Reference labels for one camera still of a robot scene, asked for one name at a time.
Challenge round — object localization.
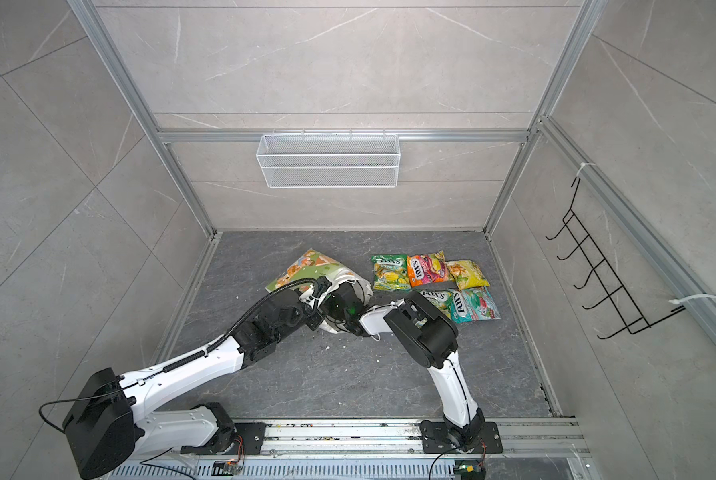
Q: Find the small green snack packet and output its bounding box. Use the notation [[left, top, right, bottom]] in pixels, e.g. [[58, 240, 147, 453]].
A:
[[371, 254, 411, 291]]

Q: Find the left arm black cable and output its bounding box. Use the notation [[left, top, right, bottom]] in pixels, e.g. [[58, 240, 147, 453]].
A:
[[38, 277, 323, 436]]

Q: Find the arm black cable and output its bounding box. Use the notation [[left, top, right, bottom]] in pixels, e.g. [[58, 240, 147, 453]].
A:
[[427, 357, 485, 480], [38, 277, 323, 436]]

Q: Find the small green circuit board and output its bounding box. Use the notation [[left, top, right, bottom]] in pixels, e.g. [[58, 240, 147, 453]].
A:
[[453, 461, 487, 480]]

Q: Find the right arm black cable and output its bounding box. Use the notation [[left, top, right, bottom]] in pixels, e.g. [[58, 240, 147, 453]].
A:
[[427, 357, 485, 480]]

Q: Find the orange snack packet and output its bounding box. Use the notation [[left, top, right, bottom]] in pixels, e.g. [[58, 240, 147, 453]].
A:
[[407, 250, 451, 288]]

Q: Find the floral paper bag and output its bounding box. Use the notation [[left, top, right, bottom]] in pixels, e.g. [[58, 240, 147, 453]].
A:
[[266, 249, 380, 339]]

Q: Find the yellow green snack packet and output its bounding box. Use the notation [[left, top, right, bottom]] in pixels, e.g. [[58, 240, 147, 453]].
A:
[[421, 290, 452, 318]]

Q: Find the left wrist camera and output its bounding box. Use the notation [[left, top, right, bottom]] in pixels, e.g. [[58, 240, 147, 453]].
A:
[[306, 276, 333, 309]]

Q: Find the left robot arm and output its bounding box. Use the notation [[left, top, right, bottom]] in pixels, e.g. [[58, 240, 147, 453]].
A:
[[61, 286, 323, 479]]

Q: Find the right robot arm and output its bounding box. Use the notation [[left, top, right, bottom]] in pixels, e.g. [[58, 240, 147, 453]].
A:
[[320, 283, 485, 448]]

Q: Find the aluminium mounting rail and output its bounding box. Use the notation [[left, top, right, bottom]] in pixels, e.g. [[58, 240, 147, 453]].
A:
[[237, 418, 591, 460]]

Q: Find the aluminium frame profile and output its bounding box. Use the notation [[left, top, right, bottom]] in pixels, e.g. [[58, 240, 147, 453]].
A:
[[70, 1, 716, 345]]

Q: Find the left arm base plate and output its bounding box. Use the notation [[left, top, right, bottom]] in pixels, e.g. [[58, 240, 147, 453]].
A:
[[180, 422, 267, 455]]

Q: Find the black wire hook rack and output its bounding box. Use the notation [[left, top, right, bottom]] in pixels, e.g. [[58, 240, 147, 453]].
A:
[[545, 178, 686, 340]]

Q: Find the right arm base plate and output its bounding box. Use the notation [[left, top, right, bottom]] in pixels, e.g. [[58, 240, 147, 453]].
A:
[[418, 420, 504, 455]]

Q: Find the white wire mesh basket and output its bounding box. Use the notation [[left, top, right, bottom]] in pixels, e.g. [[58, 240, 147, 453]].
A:
[[256, 133, 402, 189]]

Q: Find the white cable tie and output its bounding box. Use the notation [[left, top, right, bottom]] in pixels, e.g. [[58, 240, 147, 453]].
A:
[[668, 293, 716, 305]]

